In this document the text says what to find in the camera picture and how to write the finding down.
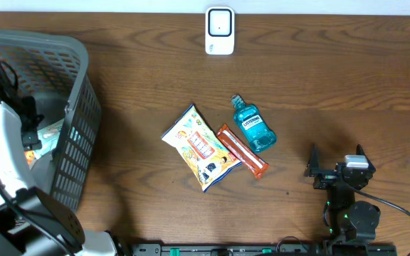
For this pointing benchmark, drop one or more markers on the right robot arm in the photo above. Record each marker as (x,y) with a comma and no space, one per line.
(352,223)

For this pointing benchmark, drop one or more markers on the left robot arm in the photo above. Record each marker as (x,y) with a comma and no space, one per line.
(33,222)

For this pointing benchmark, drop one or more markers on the blue mouthwash bottle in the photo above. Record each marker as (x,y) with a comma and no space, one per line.
(256,131)

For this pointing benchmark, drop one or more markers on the teal wet wipes pack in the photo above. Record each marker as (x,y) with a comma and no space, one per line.
(49,137)

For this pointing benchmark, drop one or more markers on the yellow snack bag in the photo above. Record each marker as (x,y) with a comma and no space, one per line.
(209,160)

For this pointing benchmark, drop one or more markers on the orange Kleenex tissue pack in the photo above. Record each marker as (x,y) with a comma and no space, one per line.
(31,158)

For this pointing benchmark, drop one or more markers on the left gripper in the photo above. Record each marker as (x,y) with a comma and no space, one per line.
(25,132)

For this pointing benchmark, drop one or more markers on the grey plastic shopping basket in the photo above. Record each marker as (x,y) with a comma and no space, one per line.
(53,70)

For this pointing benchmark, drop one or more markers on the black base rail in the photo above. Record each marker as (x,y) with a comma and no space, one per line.
(248,250)

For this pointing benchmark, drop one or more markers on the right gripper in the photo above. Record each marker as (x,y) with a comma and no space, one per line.
(324,178)

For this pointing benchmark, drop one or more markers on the red snack bar wrapper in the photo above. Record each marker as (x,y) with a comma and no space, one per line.
(242,152)

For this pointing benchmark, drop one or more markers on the white barcode scanner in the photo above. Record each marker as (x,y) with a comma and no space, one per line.
(219,30)

